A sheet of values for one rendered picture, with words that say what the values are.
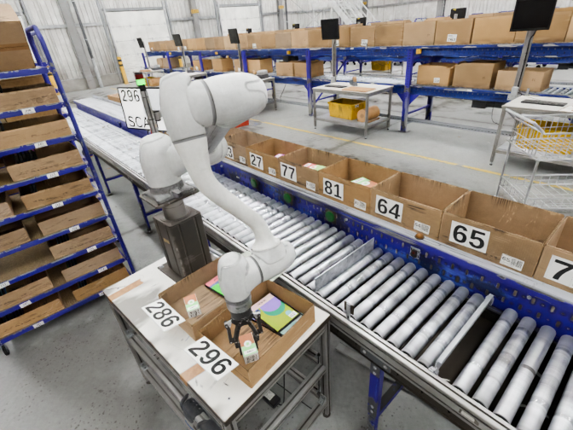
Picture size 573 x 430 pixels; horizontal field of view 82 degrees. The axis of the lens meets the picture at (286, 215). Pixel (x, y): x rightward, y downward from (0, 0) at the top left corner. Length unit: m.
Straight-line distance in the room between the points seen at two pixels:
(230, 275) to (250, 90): 0.56
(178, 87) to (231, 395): 1.01
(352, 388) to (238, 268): 1.32
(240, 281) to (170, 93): 0.59
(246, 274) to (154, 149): 0.73
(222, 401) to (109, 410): 1.22
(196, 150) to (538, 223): 1.52
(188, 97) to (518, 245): 1.35
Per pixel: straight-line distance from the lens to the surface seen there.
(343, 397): 2.15
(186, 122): 0.98
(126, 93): 2.82
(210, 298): 1.64
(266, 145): 2.77
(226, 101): 1.01
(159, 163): 1.54
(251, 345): 1.35
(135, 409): 2.37
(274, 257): 1.12
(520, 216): 1.89
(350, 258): 1.75
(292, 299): 1.49
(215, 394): 1.33
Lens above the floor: 1.84
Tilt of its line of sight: 30 degrees down
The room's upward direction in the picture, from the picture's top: 5 degrees counter-clockwise
